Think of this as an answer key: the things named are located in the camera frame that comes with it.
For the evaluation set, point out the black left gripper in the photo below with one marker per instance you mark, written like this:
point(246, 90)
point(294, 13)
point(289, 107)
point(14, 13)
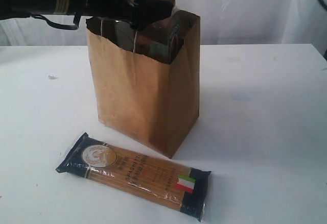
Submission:
point(141, 13)

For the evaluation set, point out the glass jar gold lid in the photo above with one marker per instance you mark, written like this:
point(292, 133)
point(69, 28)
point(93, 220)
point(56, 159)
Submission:
point(160, 41)

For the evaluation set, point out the brown paper bag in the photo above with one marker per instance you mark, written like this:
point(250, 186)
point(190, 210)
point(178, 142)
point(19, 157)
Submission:
point(154, 103)

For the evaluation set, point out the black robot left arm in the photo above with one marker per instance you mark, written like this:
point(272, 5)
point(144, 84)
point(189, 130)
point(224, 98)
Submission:
point(66, 14)

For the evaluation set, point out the white curtain backdrop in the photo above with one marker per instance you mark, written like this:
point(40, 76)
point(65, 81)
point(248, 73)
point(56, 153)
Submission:
point(222, 22)

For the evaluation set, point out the small white paper scrap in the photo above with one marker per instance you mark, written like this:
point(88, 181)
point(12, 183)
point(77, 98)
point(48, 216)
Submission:
point(52, 77)

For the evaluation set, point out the spaghetti packet dark blue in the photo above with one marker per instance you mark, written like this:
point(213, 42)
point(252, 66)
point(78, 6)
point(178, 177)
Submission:
point(164, 182)

